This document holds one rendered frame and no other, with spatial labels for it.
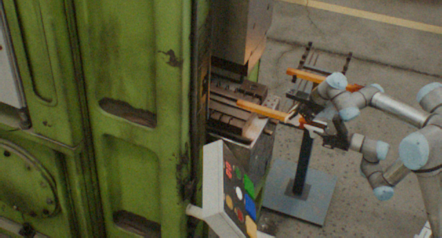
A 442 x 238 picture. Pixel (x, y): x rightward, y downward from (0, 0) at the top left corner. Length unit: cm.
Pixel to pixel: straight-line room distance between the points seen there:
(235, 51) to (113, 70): 48
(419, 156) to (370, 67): 261
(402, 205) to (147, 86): 198
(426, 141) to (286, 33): 289
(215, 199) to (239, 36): 62
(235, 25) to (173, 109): 39
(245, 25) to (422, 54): 291
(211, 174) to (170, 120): 29
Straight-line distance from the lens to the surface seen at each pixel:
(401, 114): 241
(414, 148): 219
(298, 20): 510
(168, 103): 229
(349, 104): 245
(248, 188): 237
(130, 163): 275
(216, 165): 222
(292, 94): 258
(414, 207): 385
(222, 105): 274
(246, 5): 221
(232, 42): 232
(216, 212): 208
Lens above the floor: 284
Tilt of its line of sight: 43 degrees down
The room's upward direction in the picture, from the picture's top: 3 degrees clockwise
